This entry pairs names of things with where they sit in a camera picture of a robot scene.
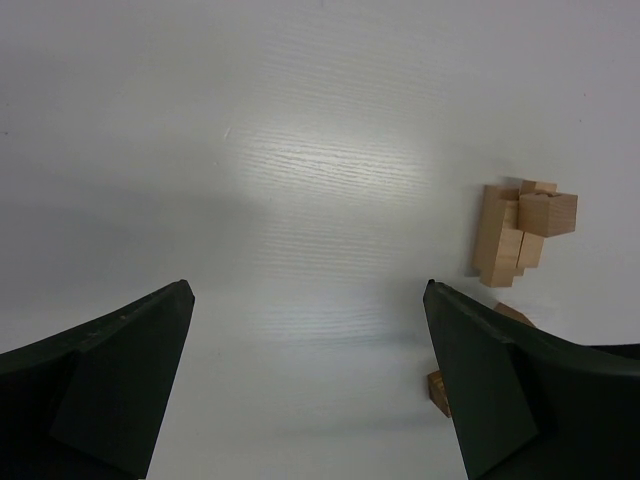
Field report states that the wooden block cube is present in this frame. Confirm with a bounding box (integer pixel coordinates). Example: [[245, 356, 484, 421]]
[[493, 302, 535, 328]]

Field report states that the wide wooden block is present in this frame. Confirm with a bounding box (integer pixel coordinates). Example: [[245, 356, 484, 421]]
[[426, 370, 451, 418]]

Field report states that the small wooden cube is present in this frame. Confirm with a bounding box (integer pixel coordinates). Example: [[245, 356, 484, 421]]
[[518, 191, 578, 238]]

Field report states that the long wooden block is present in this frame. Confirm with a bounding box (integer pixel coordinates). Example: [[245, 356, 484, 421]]
[[516, 180, 557, 276]]

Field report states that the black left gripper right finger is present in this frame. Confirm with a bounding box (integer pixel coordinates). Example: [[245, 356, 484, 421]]
[[423, 280, 639, 479]]

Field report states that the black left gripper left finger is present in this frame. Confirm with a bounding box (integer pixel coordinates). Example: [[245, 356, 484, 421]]
[[1, 280, 195, 479]]

